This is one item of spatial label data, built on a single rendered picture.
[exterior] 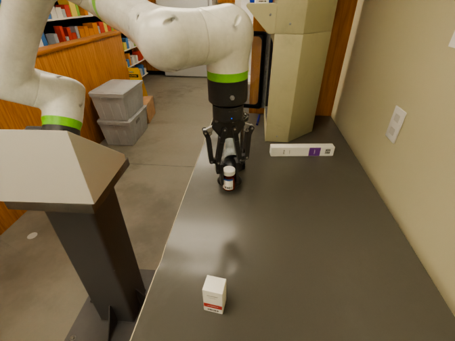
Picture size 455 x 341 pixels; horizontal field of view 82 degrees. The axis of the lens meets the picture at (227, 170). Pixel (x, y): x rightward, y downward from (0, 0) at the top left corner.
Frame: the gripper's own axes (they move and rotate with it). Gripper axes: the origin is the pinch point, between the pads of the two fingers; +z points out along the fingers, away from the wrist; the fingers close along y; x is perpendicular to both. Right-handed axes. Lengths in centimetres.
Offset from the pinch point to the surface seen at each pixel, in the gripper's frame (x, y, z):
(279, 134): -46, -35, 15
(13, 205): -24, 73, 19
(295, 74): -45, -39, -13
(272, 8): -49, -28, -37
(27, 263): -79, 126, 111
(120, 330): -20, 58, 110
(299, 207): 0.2, -24.2, 18.2
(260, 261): 18.0, -4.5, 17.8
